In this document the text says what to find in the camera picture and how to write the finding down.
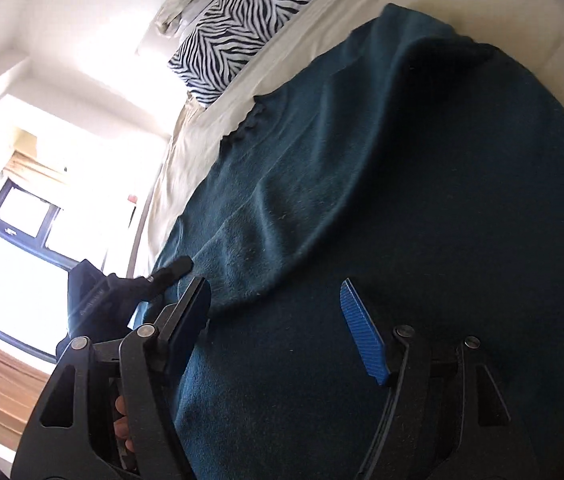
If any black framed window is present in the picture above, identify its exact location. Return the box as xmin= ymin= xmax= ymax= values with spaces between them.
xmin=0 ymin=180 xmax=76 ymax=363

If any person's left hand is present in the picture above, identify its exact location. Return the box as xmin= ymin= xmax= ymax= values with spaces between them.
xmin=114 ymin=396 xmax=135 ymax=453

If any zebra print pillow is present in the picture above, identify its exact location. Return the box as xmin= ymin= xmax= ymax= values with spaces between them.
xmin=168 ymin=0 xmax=312 ymax=107

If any dark teal knit sweater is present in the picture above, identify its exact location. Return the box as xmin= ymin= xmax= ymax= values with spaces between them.
xmin=157 ymin=6 xmax=564 ymax=479

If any beige roman blind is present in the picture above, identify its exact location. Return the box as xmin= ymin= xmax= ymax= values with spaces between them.
xmin=3 ymin=129 xmax=66 ymax=182

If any beige bed sheet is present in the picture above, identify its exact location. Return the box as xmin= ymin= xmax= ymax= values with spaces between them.
xmin=133 ymin=0 xmax=564 ymax=276

